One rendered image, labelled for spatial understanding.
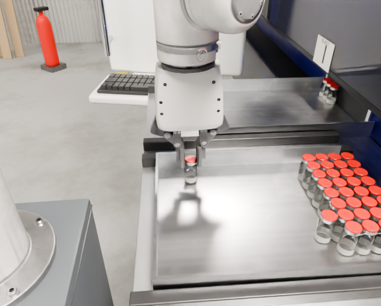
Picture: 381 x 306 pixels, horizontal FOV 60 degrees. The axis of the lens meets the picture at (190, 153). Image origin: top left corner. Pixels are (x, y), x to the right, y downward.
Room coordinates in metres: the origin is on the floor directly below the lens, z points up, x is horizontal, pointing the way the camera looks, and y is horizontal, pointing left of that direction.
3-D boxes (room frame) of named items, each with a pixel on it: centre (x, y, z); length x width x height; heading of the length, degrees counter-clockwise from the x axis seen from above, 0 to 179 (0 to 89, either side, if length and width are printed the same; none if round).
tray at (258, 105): (0.72, -0.20, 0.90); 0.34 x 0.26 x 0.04; 94
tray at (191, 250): (0.37, -0.12, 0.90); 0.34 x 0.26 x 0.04; 94
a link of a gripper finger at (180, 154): (0.45, 0.03, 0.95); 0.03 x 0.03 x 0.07; 4
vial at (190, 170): (0.45, 0.00, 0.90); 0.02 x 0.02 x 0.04
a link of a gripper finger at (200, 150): (0.45, -0.03, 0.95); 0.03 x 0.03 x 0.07; 4
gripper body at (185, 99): (0.45, 0.00, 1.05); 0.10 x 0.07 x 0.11; 94
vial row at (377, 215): (0.38, -0.25, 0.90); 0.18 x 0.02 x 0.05; 4
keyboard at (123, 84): (1.05, 0.10, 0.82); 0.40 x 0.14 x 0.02; 83
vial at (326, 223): (0.32, -0.19, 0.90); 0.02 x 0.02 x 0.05
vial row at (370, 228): (0.38, -0.23, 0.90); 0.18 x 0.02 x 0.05; 4
